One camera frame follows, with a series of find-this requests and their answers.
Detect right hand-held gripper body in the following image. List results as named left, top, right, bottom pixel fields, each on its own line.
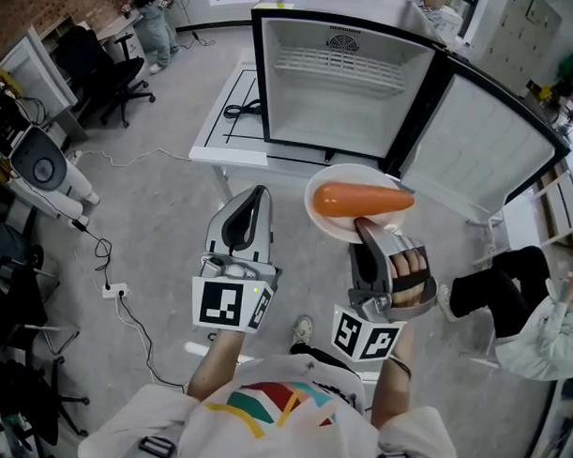
left=331, top=243, right=440, bottom=367

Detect black mini fridge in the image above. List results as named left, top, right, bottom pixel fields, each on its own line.
left=243, top=0, right=573, bottom=220

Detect orange carrot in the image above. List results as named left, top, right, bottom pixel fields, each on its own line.
left=311, top=181, right=416, bottom=222

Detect white power strip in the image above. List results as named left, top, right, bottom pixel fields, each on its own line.
left=100, top=282, right=130, bottom=300

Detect white lockers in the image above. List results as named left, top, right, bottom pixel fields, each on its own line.
left=474, top=0, right=565, bottom=98

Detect metal frame chair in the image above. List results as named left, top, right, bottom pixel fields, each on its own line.
left=0, top=254, right=83, bottom=358

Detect coiled black power cable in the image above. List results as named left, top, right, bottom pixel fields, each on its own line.
left=223, top=99, right=264, bottom=122

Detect person's right hand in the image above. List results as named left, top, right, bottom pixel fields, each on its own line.
left=389, top=246, right=432, bottom=309

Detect black wrist band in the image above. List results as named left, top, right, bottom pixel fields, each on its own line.
left=386, top=352, right=414, bottom=382

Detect person's right white shoe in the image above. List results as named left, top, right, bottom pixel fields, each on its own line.
left=291, top=315, right=314, bottom=347

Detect person's left forearm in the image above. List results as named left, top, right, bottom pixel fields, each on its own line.
left=186, top=326, right=247, bottom=404

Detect white floor cable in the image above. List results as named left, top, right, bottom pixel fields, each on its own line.
left=75, top=143, right=194, bottom=170

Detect long black floor cable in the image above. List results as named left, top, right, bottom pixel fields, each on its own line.
left=113, top=295, right=191, bottom=394

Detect black cable with adapter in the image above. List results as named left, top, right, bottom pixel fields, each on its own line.
left=68, top=218, right=114, bottom=289

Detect white folding chair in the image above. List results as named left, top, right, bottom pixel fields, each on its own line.
left=465, top=166, right=573, bottom=270

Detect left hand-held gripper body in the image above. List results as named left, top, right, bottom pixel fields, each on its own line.
left=190, top=251, right=284, bottom=336

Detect person's right forearm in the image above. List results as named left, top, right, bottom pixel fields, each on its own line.
left=370, top=319, right=415, bottom=429

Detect white printed t-shirt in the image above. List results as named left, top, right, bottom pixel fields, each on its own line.
left=77, top=344, right=464, bottom=458

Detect black office chair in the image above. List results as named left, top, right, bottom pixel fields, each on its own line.
left=53, top=24, right=158, bottom=130

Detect white office desk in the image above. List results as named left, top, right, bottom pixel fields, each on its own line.
left=0, top=23, right=96, bottom=143

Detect white shelf cabinet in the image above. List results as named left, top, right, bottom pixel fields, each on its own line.
left=38, top=8, right=148, bottom=60

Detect white table with black lines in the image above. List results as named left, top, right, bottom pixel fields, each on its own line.
left=187, top=59, right=406, bottom=214

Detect white floor fan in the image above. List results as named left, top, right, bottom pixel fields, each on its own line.
left=0, top=84, right=105, bottom=225

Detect white plate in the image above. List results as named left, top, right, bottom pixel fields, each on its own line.
left=302, top=161, right=409, bottom=246

